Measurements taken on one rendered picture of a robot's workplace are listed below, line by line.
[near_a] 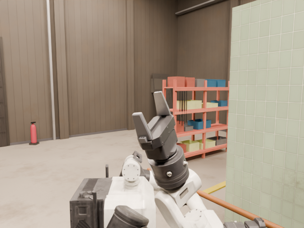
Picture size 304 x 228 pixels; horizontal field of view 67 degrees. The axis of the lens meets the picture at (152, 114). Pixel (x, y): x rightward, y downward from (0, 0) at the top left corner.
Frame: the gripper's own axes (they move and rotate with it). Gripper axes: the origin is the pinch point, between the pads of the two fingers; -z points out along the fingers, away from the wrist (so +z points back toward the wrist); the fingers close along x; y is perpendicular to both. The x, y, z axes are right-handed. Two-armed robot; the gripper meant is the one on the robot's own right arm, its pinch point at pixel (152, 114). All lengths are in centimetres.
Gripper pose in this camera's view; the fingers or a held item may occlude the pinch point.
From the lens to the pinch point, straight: 50.8
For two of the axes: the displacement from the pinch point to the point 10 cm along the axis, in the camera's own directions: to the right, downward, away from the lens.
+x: 4.0, -4.7, 7.9
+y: 8.7, -0.7, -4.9
